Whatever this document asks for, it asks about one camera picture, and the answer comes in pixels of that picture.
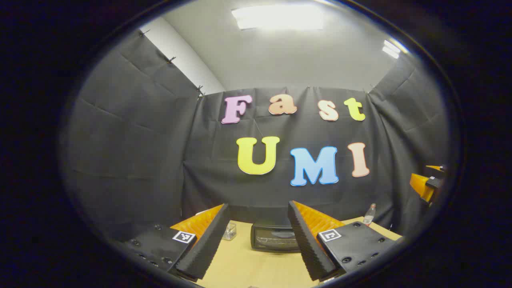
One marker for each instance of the large ceiling light panel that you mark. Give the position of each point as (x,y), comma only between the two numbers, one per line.
(278,16)

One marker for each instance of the clear glass jar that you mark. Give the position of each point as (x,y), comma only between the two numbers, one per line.
(229,232)

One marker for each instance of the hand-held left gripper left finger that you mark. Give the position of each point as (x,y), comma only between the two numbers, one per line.
(208,244)

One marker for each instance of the small ceiling light panel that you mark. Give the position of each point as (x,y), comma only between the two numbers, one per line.
(391,48)

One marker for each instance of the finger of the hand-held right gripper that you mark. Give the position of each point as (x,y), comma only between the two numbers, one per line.
(435,167)
(420,184)

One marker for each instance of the clear plastic water bottle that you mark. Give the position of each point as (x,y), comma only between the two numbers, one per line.
(368,216)

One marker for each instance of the black backdrop cloth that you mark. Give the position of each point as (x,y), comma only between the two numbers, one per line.
(132,140)

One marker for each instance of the black electric oven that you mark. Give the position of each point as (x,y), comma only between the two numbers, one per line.
(276,238)

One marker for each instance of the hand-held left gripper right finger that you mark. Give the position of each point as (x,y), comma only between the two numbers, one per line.
(308,244)

